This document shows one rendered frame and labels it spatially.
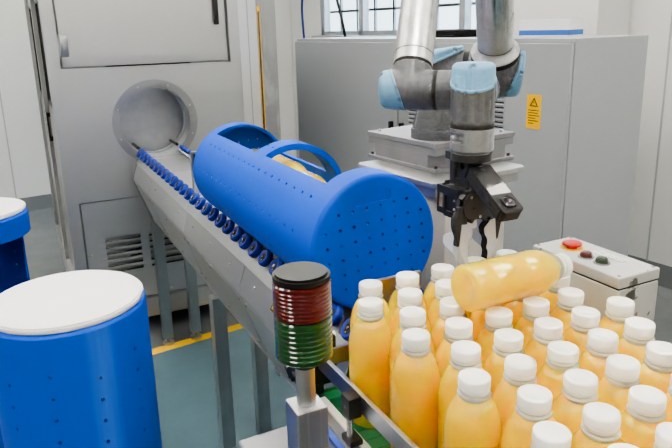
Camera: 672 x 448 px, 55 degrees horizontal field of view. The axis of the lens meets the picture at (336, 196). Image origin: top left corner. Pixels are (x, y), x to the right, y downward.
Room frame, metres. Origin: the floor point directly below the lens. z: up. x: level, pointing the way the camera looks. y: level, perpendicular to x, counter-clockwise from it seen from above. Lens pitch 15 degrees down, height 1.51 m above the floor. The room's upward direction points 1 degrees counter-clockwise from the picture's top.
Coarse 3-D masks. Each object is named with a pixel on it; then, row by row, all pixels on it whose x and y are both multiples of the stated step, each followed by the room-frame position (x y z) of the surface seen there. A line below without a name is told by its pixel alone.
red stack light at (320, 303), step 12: (276, 288) 0.63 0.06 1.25; (312, 288) 0.62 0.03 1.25; (324, 288) 0.63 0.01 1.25; (276, 300) 0.63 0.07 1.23; (288, 300) 0.62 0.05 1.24; (300, 300) 0.62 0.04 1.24; (312, 300) 0.62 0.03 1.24; (324, 300) 0.63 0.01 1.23; (276, 312) 0.63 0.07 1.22; (288, 312) 0.62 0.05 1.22; (300, 312) 0.62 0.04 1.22; (312, 312) 0.62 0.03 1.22; (324, 312) 0.63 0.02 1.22; (300, 324) 0.62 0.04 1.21
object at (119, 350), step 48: (0, 336) 1.00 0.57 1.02; (48, 336) 0.98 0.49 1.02; (96, 336) 1.01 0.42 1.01; (144, 336) 1.11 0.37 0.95; (0, 384) 1.01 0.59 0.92; (48, 384) 0.98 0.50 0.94; (96, 384) 1.01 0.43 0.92; (144, 384) 1.09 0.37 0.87; (48, 432) 0.98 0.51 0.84; (96, 432) 1.00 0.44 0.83; (144, 432) 1.07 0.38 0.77
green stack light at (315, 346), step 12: (276, 324) 0.63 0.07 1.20; (288, 324) 0.62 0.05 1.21; (312, 324) 0.62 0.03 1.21; (324, 324) 0.63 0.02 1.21; (276, 336) 0.63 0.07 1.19; (288, 336) 0.62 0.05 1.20; (300, 336) 0.62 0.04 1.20; (312, 336) 0.62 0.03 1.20; (324, 336) 0.63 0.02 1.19; (276, 348) 0.64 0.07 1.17; (288, 348) 0.62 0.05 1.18; (300, 348) 0.62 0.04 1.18; (312, 348) 0.62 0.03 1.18; (324, 348) 0.63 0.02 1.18; (288, 360) 0.62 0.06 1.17; (300, 360) 0.62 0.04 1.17; (312, 360) 0.62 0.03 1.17; (324, 360) 0.63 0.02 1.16
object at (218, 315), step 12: (216, 300) 2.03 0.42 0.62; (216, 312) 2.03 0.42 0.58; (216, 324) 2.03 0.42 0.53; (216, 336) 2.03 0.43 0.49; (216, 348) 2.03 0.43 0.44; (228, 348) 2.05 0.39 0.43; (216, 360) 2.03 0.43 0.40; (228, 360) 2.05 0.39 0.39; (216, 372) 2.04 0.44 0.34; (228, 372) 2.04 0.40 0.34; (216, 384) 2.06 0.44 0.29; (228, 384) 2.04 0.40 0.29; (228, 396) 2.04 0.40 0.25; (228, 408) 2.04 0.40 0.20; (228, 420) 2.04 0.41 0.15; (228, 432) 2.04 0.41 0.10; (228, 444) 2.04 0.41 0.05
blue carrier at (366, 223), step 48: (240, 144) 2.00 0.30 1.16; (288, 144) 1.57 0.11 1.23; (240, 192) 1.53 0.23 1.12; (288, 192) 1.32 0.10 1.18; (336, 192) 1.19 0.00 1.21; (384, 192) 1.23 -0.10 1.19; (288, 240) 1.26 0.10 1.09; (336, 240) 1.18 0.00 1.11; (384, 240) 1.23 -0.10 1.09; (432, 240) 1.28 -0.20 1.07; (336, 288) 1.18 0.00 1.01
